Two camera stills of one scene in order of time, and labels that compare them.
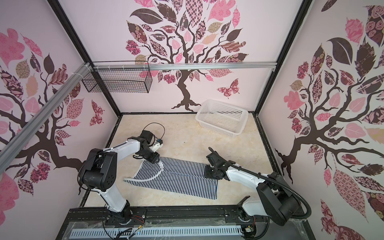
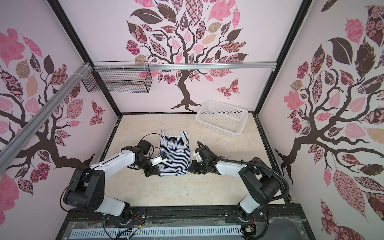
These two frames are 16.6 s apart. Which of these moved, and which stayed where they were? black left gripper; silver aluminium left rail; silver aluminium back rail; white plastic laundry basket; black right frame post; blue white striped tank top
Moved: black left gripper; blue white striped tank top
Stayed: silver aluminium back rail; black right frame post; white plastic laundry basket; silver aluminium left rail
